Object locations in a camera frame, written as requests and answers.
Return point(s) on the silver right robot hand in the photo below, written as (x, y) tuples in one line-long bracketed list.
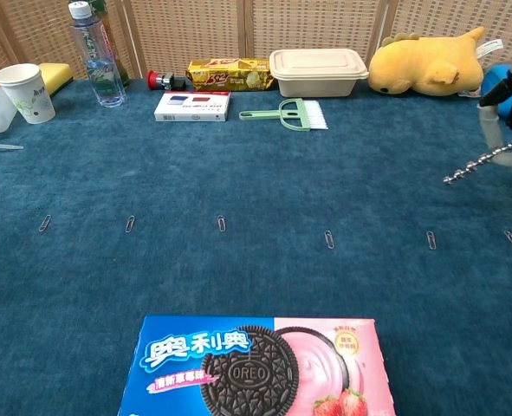
[(490, 128)]

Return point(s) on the silver beaded magnetic bar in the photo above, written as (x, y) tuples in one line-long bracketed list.
[(472, 164)]

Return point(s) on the blue detergent bottle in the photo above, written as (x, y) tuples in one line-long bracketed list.
[(492, 74)]

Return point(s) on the yellow plush toy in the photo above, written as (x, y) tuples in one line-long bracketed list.
[(424, 63)]

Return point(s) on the beige lidded lunch box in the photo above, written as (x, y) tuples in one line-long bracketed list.
[(318, 71)]

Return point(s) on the green hand brush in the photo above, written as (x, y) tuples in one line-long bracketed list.
[(301, 113)]

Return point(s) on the yellow biscuit package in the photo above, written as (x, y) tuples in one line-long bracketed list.
[(229, 74)]

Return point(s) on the rattan folding screen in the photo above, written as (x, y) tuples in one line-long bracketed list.
[(195, 30)]

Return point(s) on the red emergency stop button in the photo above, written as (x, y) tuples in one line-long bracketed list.
[(160, 80)]

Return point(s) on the blue pink Oreo box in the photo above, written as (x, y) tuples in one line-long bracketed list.
[(255, 368)]

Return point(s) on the blue carpet table cover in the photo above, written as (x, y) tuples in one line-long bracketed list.
[(151, 268)]

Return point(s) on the brown tea bottle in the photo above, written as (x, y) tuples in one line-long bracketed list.
[(117, 47)]

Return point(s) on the clear water bottle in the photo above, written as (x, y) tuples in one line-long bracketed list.
[(101, 65)]

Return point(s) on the yellow sponge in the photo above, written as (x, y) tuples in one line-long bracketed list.
[(56, 76)]

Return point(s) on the white paper cup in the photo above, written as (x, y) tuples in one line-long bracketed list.
[(26, 95)]

